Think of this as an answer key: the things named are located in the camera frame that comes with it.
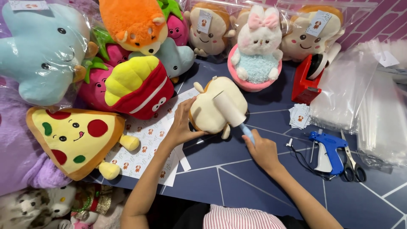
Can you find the person's left hand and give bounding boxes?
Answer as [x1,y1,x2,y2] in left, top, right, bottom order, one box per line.
[165,97,209,149]

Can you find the person's right hand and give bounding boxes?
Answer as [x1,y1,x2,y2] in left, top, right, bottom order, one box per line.
[242,128,281,173]

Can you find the cream toast plush toy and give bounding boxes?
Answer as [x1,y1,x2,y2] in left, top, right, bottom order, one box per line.
[189,76,248,140]

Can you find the white lint roller blue handle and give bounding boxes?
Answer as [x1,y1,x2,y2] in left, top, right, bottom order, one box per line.
[212,90,256,146]

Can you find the sticker sheet with dog print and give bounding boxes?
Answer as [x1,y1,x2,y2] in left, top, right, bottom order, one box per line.
[101,87,205,187]

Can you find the stack of small paper tags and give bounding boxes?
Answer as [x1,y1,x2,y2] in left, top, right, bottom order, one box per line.
[288,103,312,130]

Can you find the red fries plush toy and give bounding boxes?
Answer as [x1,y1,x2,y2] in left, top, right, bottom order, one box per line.
[104,55,175,121]

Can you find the blue tagging gun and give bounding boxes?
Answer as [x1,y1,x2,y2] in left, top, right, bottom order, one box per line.
[308,128,349,176]

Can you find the small grey-blue elephant plush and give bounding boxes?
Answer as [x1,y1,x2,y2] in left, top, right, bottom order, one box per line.
[128,38,197,84]

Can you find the person's striped shirt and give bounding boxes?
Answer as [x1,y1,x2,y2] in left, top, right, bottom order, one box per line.
[202,204,287,229]

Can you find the red tape dispenser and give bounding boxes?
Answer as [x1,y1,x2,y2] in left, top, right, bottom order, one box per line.
[291,43,342,105]

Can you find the pink strawberry plush toy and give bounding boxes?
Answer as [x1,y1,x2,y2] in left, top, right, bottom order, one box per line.
[158,0,190,47]
[92,26,132,68]
[77,59,116,112]

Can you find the bagged toast plush toy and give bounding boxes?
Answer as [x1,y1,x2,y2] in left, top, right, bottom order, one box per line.
[184,2,236,58]
[279,4,346,63]
[230,8,252,46]

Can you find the white bunny plush pink cup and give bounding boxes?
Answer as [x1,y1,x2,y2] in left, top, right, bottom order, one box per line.
[227,4,284,93]

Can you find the pizza slice plush toy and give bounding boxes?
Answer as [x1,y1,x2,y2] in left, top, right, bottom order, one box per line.
[26,106,141,181]

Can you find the pile of clear plastic bags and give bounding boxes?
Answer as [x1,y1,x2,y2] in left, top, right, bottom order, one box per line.
[310,38,407,170]

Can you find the orange dog plush toy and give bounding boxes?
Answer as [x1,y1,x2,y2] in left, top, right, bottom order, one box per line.
[98,0,169,56]

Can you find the plush with red gold trim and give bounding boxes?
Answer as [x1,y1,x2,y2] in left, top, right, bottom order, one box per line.
[71,184,114,225]

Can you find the white kitty plush toy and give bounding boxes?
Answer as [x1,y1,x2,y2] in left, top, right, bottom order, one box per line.
[47,184,77,221]

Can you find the large blue elephant plush bagged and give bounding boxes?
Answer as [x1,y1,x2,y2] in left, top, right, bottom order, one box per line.
[0,3,100,107]

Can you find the large purple plush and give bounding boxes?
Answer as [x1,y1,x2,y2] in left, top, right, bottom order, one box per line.
[0,76,74,197]

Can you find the grey white cat plush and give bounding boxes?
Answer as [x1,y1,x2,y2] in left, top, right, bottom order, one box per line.
[0,187,53,229]

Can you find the black cord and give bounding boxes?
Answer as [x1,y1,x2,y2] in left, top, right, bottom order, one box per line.
[290,146,333,181]

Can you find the black-handled scissors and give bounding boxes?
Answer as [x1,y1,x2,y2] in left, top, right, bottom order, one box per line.
[340,129,367,183]

